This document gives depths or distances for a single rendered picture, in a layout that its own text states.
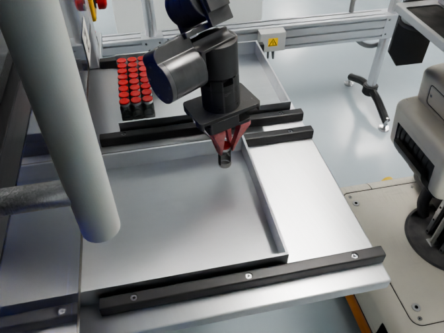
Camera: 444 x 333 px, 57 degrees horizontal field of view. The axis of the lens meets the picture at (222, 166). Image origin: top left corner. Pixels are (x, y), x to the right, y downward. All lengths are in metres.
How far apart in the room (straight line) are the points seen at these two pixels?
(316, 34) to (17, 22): 1.94
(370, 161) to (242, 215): 1.54
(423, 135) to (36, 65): 0.95
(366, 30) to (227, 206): 1.63
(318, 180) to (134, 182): 0.32
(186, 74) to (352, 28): 1.67
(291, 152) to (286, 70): 1.97
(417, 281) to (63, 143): 1.29
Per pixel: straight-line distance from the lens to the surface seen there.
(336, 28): 2.11
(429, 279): 1.44
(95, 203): 0.25
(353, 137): 2.27
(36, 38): 0.19
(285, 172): 0.74
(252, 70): 1.00
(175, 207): 0.68
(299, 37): 2.05
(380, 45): 2.31
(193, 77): 0.53
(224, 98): 0.59
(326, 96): 2.53
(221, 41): 0.56
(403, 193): 1.64
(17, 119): 0.36
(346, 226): 0.68
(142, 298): 0.57
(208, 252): 0.62
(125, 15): 2.48
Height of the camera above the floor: 1.40
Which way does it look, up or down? 44 degrees down
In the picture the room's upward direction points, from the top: straight up
